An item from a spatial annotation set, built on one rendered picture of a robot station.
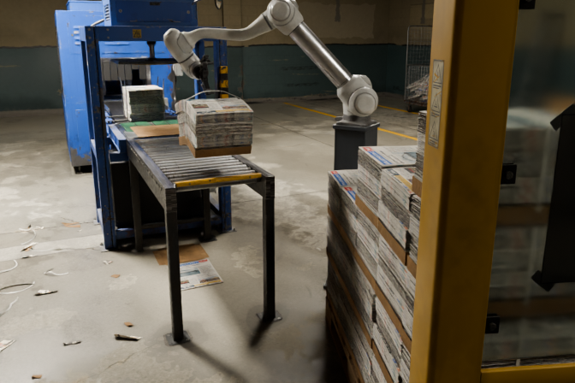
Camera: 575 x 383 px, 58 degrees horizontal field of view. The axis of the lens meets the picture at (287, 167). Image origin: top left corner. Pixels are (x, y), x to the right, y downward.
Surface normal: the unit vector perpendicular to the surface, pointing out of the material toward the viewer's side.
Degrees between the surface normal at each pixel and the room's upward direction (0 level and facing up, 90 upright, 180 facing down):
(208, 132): 105
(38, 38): 90
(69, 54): 90
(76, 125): 90
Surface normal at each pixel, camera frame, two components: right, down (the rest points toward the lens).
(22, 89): 0.41, 0.22
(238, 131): 0.40, 0.46
